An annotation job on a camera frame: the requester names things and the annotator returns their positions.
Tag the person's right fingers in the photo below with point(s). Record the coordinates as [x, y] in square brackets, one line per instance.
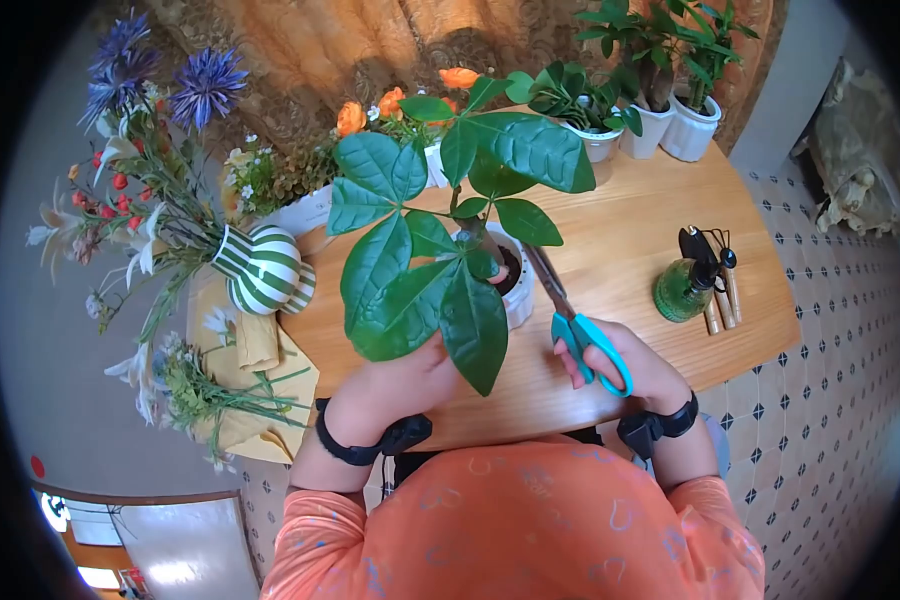
[581, 373]

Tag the pale carved root sculpture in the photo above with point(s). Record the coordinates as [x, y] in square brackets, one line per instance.
[859, 172]

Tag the small mixed flowers, white pot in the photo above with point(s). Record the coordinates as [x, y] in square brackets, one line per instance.
[300, 214]

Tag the brown patterned curtain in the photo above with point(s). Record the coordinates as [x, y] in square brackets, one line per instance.
[330, 52]

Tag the small round leaved potted plant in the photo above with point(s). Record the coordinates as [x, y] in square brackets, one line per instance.
[577, 97]

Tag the orange roses in white pot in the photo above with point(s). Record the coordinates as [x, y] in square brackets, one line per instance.
[394, 105]

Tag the person's body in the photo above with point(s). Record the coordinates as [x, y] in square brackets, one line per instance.
[510, 525]

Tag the bunch of white flower stems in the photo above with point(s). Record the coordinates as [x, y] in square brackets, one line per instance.
[195, 390]

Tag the green white striped vase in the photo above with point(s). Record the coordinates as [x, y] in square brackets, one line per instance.
[266, 270]

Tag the bunch of mixed artificial flowers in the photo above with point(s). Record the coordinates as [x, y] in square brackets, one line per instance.
[157, 172]

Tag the yellow cloth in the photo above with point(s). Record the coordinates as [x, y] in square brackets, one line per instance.
[259, 349]

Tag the person's left fingers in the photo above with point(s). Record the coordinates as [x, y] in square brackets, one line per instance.
[498, 276]

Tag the black wrist band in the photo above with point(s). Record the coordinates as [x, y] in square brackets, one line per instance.
[641, 431]
[409, 435]

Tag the braided tree, ribbed white pot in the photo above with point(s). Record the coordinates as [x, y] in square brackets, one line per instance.
[649, 127]
[690, 131]

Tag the large leaved plant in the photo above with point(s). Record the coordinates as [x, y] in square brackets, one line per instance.
[390, 300]

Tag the person's right hand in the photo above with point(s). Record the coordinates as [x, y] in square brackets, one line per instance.
[645, 367]

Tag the green glass spray bottle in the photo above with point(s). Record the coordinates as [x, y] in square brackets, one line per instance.
[679, 292]

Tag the person's left hand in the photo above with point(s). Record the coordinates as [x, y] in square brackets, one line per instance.
[397, 390]

